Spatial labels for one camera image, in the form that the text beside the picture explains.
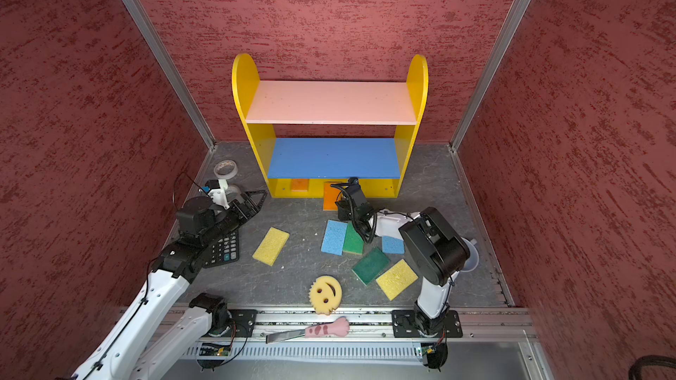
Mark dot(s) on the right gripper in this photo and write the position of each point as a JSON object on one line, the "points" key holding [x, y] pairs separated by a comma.
{"points": [[341, 210]]}

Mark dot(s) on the light green sponge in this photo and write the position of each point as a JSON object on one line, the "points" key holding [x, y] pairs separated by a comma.
{"points": [[353, 243]]}

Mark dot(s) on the yellow sponge left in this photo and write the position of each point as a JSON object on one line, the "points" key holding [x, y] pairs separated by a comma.
{"points": [[271, 246]]}

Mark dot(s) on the blue sponge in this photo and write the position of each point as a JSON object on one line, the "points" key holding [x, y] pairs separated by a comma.
{"points": [[392, 245], [334, 237]]}

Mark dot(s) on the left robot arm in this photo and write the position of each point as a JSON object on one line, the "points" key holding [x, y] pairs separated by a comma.
{"points": [[128, 352]]}

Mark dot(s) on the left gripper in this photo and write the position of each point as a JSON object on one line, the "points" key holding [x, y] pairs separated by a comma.
{"points": [[250, 204]]}

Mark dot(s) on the grey mug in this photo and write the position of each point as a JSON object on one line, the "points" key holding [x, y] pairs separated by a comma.
{"points": [[474, 258]]}

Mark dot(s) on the yellow shelf with coloured boards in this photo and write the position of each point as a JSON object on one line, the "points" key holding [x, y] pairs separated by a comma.
{"points": [[379, 163]]}

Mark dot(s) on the orange sponge front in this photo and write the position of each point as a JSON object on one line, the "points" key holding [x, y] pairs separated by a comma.
{"points": [[331, 196]]}

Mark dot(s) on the dark green sponge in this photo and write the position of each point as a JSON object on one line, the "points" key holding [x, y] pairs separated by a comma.
{"points": [[371, 266]]}

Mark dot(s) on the clear tape roll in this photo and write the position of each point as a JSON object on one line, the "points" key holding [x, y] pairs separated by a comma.
{"points": [[226, 169]]}

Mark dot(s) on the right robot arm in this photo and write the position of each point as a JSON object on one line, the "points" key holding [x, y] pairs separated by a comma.
{"points": [[439, 252]]}

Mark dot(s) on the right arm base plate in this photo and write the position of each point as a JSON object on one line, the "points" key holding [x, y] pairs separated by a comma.
{"points": [[415, 324]]}

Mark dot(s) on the blue sponge right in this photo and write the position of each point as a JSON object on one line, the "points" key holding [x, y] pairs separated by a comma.
{"points": [[392, 245]]}

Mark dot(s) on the yellow sponge right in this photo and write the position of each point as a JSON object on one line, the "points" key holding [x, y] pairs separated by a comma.
{"points": [[396, 279]]}

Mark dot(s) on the yellow smiley face sponge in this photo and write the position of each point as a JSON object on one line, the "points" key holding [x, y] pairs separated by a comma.
{"points": [[325, 295]]}

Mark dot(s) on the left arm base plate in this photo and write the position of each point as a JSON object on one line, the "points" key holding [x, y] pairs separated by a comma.
{"points": [[237, 323]]}

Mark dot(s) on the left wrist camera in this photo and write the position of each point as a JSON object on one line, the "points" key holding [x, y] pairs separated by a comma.
{"points": [[216, 189]]}

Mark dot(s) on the pink handled scraper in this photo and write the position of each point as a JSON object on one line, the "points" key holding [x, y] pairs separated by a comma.
{"points": [[338, 328]]}

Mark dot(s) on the blue sponge left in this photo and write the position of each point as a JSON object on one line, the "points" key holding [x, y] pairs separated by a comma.
{"points": [[334, 237]]}

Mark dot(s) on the orange sponge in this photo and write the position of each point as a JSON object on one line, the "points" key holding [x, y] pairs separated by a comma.
{"points": [[299, 185], [331, 196]]}

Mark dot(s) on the black calculator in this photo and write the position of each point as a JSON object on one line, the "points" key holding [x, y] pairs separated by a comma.
{"points": [[224, 251]]}

